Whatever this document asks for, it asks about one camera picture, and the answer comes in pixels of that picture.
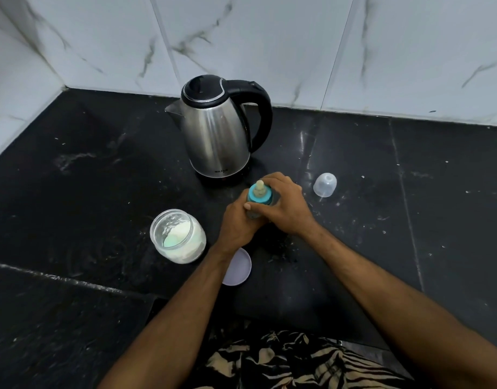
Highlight steel electric kettle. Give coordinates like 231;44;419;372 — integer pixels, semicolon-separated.
165;75;273;187

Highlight glass jar of white powder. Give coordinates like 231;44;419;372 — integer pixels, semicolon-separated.
149;209;207;265

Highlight white jar lid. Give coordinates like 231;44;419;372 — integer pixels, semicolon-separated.
221;246;252;286

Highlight person's left hand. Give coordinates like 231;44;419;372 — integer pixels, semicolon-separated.
209;198;269;262

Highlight teal bottle nipple ring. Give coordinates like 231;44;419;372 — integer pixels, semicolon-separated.
247;180;274;206

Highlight person's right forearm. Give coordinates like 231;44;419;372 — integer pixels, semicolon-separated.
305;229;497;389

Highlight clear dome bottle cap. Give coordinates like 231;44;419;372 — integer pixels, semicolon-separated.
313;172;338;198

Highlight leaf patterned shorts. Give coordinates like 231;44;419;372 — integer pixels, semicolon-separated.
193;330;413;389

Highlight person's right hand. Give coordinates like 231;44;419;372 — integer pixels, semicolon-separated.
252;172;320;239

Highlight small teal measuring scoop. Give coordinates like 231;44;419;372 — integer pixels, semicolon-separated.
161;222;191;247

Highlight person's left forearm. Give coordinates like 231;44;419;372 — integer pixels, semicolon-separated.
98;249;249;389

